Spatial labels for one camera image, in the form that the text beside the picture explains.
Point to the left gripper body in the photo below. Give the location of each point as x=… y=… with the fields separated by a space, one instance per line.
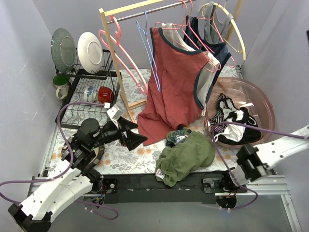
x=124 y=134

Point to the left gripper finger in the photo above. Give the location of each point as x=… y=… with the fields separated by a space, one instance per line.
x=133 y=140
x=125 y=127

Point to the green tank top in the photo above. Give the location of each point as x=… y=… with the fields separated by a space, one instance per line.
x=186 y=150

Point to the blue wire hanger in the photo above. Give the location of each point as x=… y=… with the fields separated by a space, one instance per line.
x=144 y=36

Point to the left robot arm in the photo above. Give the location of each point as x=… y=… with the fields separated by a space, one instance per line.
x=75 y=174

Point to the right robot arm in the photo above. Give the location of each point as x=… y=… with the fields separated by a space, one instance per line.
x=256 y=161

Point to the red tank top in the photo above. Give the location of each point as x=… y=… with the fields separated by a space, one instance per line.
x=176 y=103

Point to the white tank top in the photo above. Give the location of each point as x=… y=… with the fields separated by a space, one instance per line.
x=206 y=74

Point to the navy tank top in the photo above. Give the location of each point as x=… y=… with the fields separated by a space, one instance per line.
x=219 y=50

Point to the grey tank top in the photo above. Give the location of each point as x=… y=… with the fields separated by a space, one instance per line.
x=214 y=30

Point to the cream wooden hanger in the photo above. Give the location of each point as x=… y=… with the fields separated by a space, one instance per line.
x=233 y=26

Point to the brown rimmed plate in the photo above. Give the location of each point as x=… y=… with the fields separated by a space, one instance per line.
x=84 y=158

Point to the wooden clothes rack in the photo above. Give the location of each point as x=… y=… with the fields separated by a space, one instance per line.
x=111 y=40

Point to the red bowl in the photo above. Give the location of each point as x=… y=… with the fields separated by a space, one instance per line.
x=105 y=95

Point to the blue white cup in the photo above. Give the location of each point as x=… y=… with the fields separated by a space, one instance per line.
x=90 y=94

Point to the black dish rack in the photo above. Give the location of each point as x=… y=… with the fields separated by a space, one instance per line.
x=83 y=86

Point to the green mug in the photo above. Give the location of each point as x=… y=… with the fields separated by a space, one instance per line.
x=62 y=85

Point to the white plate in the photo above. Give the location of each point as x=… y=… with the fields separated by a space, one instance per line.
x=90 y=52

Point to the striped garment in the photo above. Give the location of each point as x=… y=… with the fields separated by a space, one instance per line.
x=225 y=106

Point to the green patterned plate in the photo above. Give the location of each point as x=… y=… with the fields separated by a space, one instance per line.
x=63 y=50

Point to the black white garment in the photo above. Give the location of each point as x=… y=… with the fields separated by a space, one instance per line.
x=236 y=133

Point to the pink laundry basin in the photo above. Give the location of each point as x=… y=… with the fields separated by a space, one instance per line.
x=243 y=94

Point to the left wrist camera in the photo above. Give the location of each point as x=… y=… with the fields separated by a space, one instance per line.
x=115 y=112

